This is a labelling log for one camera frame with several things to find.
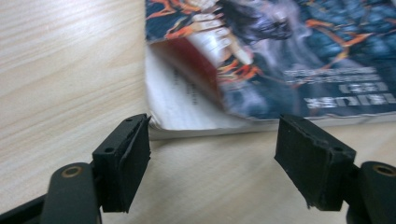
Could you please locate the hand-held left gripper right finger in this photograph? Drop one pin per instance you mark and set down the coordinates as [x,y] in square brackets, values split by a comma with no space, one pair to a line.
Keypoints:
[314,168]

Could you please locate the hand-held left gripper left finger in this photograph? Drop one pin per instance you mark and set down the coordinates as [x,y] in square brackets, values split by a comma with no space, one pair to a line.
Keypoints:
[120,165]

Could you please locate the dark illustrated magazine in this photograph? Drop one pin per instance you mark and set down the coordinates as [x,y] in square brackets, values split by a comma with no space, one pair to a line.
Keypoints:
[280,62]

